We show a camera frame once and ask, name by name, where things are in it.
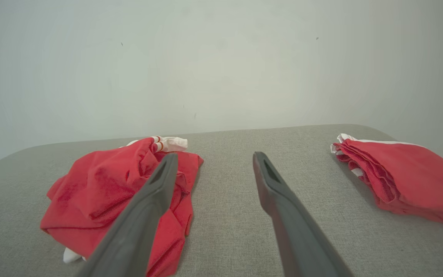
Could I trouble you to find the red and white shirt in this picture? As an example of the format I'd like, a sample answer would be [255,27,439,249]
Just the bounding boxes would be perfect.
[40,136,204,277]

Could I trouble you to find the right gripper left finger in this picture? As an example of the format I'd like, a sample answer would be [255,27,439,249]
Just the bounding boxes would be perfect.
[73,153,179,277]

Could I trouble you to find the red shorts with white stripe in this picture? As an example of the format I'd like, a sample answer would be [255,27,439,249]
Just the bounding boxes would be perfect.
[330,133,443,230]

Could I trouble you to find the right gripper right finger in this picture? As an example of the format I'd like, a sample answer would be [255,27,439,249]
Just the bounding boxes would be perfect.
[253,151,355,277]

